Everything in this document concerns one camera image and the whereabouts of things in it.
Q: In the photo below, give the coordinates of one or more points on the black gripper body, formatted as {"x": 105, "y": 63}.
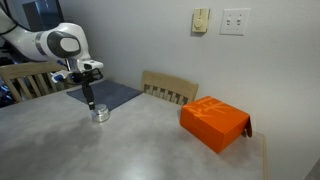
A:
{"x": 83, "y": 78}

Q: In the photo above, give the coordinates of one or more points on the orange cardboard box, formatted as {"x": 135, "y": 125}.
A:
{"x": 213, "y": 126}

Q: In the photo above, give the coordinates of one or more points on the light wooden chair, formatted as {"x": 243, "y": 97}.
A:
{"x": 26, "y": 71}
{"x": 166, "y": 81}

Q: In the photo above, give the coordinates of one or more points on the beige dial wall switch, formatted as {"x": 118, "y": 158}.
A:
{"x": 200, "y": 20}

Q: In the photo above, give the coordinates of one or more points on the white light switch plate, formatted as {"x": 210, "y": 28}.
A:
{"x": 234, "y": 21}

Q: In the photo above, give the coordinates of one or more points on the dark glass panel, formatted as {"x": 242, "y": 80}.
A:
{"x": 40, "y": 13}

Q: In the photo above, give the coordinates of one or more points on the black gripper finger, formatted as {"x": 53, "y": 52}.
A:
{"x": 89, "y": 98}

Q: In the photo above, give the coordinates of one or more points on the silver round container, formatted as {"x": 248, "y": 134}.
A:
{"x": 101, "y": 117}

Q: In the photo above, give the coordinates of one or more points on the dark background equipment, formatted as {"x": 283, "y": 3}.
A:
{"x": 6, "y": 60}

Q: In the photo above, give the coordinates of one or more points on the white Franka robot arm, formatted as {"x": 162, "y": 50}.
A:
{"x": 26, "y": 41}

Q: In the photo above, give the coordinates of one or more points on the blue-grey cloth mat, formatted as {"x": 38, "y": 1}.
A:
{"x": 113, "y": 93}

